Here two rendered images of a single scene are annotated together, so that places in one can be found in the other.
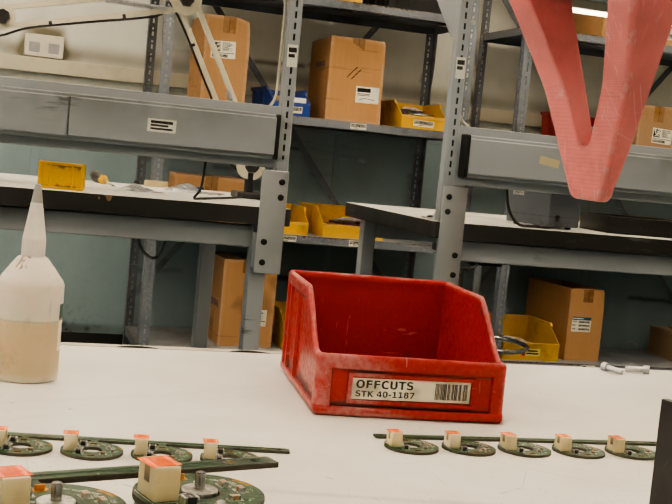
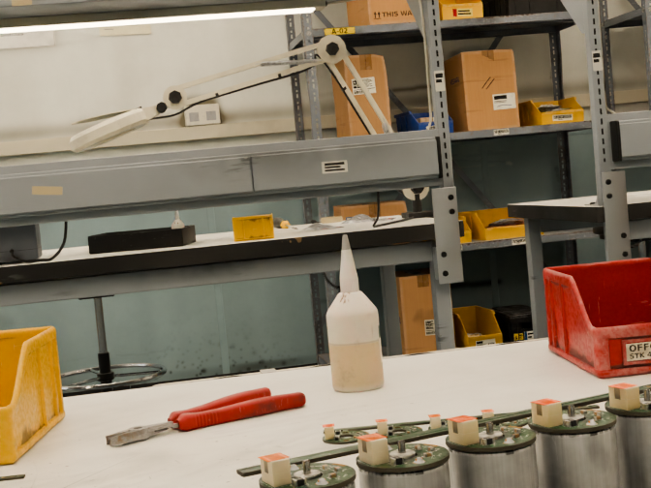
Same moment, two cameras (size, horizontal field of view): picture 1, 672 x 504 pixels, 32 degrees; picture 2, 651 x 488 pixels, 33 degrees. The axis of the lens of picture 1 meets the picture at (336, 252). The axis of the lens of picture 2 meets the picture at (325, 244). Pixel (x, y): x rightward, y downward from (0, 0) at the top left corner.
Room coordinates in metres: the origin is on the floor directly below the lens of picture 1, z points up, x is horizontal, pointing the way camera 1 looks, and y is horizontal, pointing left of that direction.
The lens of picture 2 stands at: (-0.12, 0.07, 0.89)
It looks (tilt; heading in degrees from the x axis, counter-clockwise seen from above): 3 degrees down; 8
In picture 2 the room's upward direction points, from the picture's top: 5 degrees counter-clockwise
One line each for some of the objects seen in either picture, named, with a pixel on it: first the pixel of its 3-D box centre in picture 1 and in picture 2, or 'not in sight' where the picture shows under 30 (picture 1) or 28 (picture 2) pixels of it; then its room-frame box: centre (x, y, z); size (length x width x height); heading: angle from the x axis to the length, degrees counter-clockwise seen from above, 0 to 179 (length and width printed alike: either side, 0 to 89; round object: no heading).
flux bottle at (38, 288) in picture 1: (31, 280); (352, 311); (0.59, 0.15, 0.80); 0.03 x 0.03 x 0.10
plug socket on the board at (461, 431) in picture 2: not in sight; (465, 430); (0.18, 0.07, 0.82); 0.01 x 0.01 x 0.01; 33
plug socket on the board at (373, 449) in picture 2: not in sight; (376, 448); (0.16, 0.10, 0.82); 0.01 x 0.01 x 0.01; 33
